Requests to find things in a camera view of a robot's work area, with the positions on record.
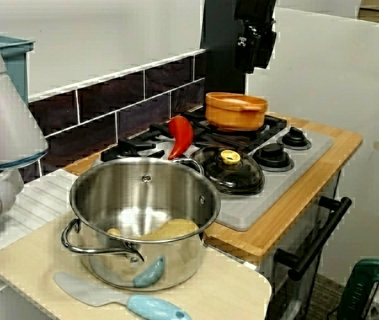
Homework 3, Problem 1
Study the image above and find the glass lid yellow knob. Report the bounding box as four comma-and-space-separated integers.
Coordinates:
189, 146, 266, 196

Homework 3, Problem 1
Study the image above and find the orange plastic pot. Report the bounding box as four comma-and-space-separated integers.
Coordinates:
205, 92, 270, 133

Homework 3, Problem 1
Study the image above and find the black oven door handle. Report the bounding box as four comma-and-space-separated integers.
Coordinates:
274, 195, 353, 281

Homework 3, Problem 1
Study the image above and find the white ribbed sink drainboard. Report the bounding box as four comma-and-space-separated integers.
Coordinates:
0, 168, 79, 301

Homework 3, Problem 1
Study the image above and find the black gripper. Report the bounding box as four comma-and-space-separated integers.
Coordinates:
234, 0, 277, 74

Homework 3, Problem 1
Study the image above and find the black stove knob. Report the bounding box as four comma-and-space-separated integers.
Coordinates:
252, 143, 296, 173
276, 126, 312, 150

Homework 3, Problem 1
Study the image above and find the red toy pepper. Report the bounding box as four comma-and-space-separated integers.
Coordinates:
167, 115, 194, 161

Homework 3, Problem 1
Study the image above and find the black burner grate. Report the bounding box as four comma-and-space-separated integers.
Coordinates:
101, 123, 197, 164
175, 109, 288, 153

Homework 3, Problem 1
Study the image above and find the light wooden cutting board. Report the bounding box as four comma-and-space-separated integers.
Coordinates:
0, 208, 273, 320

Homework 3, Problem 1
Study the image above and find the dark tile backsplash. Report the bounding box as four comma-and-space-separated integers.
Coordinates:
19, 49, 207, 183

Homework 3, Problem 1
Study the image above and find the grey toy stove plate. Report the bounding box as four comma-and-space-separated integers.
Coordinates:
99, 113, 334, 231

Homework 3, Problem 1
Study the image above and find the green clamp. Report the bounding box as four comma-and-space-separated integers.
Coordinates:
336, 258, 379, 320

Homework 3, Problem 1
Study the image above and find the white toy kitchen cabinet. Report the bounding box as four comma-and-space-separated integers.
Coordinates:
254, 166, 344, 320

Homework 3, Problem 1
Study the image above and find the blue handled grey spatula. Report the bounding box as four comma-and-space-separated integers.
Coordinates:
53, 271, 193, 320

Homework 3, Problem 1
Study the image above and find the stainless steel pot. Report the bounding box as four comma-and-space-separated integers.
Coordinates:
60, 157, 222, 293

